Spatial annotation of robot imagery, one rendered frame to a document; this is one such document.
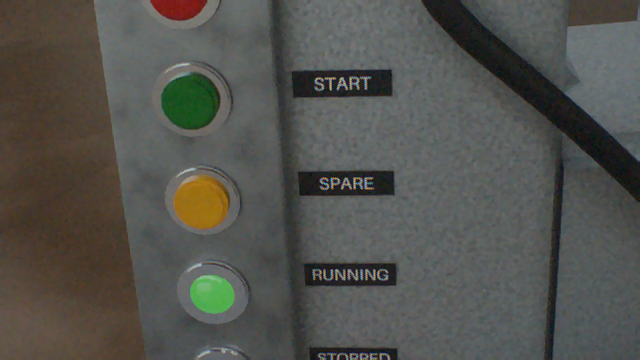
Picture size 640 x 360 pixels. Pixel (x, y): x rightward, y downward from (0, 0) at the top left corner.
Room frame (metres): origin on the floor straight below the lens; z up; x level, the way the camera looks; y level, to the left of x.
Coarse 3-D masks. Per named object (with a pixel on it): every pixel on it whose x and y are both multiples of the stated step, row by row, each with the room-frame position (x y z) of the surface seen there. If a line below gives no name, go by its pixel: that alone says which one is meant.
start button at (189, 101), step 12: (168, 84) 0.42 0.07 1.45; (180, 84) 0.42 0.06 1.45; (192, 84) 0.42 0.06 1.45; (204, 84) 0.42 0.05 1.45; (168, 96) 0.42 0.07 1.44; (180, 96) 0.42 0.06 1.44; (192, 96) 0.42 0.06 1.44; (204, 96) 0.42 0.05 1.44; (216, 96) 0.42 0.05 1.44; (168, 108) 0.42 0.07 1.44; (180, 108) 0.42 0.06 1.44; (192, 108) 0.42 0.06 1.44; (204, 108) 0.42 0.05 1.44; (216, 108) 0.42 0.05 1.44; (180, 120) 0.42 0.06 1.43; (192, 120) 0.42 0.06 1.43; (204, 120) 0.42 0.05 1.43
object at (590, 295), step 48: (432, 0) 0.42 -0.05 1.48; (480, 48) 0.41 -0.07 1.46; (576, 48) 0.58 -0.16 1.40; (624, 48) 0.57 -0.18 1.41; (528, 96) 0.41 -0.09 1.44; (576, 96) 0.50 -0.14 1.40; (624, 96) 0.49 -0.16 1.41; (576, 144) 0.45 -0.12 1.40; (624, 144) 0.45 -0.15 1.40; (576, 192) 0.44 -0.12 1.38; (624, 192) 0.44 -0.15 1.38; (576, 240) 0.44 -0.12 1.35; (624, 240) 0.44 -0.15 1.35; (576, 288) 0.44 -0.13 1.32; (624, 288) 0.44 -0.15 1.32; (576, 336) 0.44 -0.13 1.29; (624, 336) 0.43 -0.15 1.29
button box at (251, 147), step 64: (128, 0) 0.43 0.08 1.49; (256, 0) 0.43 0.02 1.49; (128, 64) 0.43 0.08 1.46; (256, 64) 0.43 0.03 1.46; (128, 128) 0.43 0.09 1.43; (256, 128) 0.43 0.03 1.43; (128, 192) 0.43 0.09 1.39; (256, 192) 0.43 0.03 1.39; (192, 256) 0.43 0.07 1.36; (256, 256) 0.43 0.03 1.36; (192, 320) 0.43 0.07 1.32; (256, 320) 0.43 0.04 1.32
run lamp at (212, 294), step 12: (204, 276) 0.43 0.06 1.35; (216, 276) 0.42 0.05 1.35; (192, 288) 0.43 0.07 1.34; (204, 288) 0.42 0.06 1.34; (216, 288) 0.42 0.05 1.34; (228, 288) 0.42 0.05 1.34; (192, 300) 0.43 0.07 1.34; (204, 300) 0.42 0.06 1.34; (216, 300) 0.42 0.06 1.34; (228, 300) 0.42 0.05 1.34; (216, 312) 0.42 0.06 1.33
